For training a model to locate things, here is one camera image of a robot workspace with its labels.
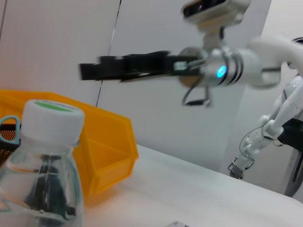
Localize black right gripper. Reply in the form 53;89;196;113
79;50;202;83

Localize clear green-label water bottle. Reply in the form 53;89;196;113
0;99;86;227

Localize blue teal scissors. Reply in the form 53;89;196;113
0;115;21;143

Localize black mesh pen holder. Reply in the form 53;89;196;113
0;122;22;167

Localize yellow plastic bin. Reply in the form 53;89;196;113
0;89;139;197

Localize white humanoid robot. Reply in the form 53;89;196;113
228;36;303;179

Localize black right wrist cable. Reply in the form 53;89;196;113
181;85;213;107

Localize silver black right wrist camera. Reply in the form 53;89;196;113
181;0;251;47

